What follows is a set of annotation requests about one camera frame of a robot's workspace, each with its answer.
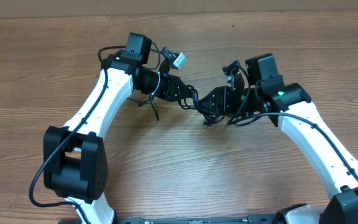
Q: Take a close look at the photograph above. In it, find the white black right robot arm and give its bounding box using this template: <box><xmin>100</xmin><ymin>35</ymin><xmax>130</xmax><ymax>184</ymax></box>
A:
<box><xmin>197</xmin><ymin>53</ymin><xmax>358</xmax><ymax>223</ymax></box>

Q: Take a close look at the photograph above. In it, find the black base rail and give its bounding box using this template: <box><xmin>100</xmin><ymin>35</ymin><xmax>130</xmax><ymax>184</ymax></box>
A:
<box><xmin>57</xmin><ymin>203</ymin><xmax>335</xmax><ymax>224</ymax></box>

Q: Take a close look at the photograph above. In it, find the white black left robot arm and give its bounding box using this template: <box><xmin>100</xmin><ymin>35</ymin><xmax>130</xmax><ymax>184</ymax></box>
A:
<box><xmin>36</xmin><ymin>33</ymin><xmax>193</xmax><ymax>223</ymax></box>

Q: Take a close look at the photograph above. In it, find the black cable silver plug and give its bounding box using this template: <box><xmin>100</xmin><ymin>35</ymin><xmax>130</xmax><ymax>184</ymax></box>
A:
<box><xmin>195</xmin><ymin>86</ymin><xmax>254</xmax><ymax>126</ymax></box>

